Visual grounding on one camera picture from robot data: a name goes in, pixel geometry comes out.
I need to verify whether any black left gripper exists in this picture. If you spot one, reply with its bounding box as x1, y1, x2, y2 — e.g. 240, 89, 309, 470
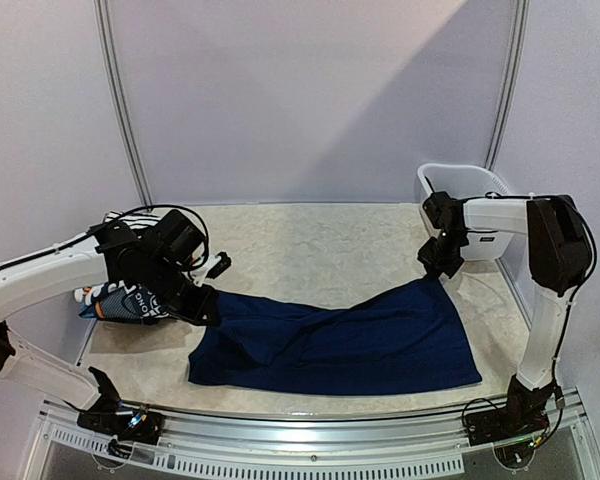
141, 254, 222, 326

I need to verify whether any navy blue t-shirt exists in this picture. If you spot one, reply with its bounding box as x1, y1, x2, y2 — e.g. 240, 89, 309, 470
188, 278, 482, 396

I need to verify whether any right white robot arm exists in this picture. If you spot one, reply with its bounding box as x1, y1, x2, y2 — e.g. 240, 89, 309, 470
417, 191, 597, 436

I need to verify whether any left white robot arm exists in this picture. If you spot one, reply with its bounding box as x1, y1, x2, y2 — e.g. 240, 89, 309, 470
0, 205, 224, 434

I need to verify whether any black garment in basket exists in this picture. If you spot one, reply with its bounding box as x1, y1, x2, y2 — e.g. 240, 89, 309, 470
423, 177, 436, 196

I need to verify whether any white plastic basket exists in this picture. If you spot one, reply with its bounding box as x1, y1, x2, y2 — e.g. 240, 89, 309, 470
416, 162, 513, 262

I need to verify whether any striped folded shirt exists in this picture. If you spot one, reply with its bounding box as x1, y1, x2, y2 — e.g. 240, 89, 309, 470
103, 211, 160, 231

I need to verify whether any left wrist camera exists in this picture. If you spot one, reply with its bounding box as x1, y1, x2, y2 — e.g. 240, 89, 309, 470
187, 252, 232, 286

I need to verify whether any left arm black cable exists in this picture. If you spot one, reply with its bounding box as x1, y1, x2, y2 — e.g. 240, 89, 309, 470
0, 203, 211, 281

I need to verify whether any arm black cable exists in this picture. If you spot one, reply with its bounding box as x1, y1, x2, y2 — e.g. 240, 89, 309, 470
0, 203, 211, 281
484, 192, 599, 401

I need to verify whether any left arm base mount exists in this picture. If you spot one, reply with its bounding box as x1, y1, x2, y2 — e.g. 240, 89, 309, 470
77, 367, 165, 460

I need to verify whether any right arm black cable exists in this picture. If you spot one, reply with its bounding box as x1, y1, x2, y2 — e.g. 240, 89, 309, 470
484, 192, 599, 401

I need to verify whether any aluminium front rail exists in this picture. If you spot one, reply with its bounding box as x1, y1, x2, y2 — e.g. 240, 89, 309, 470
23, 389, 600, 479

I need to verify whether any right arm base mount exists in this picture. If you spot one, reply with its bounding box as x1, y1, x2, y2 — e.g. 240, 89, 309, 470
461, 382, 566, 472

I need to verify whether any right wall aluminium profile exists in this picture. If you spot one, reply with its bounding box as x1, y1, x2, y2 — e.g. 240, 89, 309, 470
483, 0, 530, 171

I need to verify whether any wall aluminium profile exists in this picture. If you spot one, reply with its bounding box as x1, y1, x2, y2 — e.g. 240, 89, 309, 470
94, 0, 153, 206
483, 0, 530, 171

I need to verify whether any left wall aluminium profile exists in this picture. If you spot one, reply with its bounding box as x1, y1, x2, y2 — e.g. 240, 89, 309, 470
94, 0, 153, 206

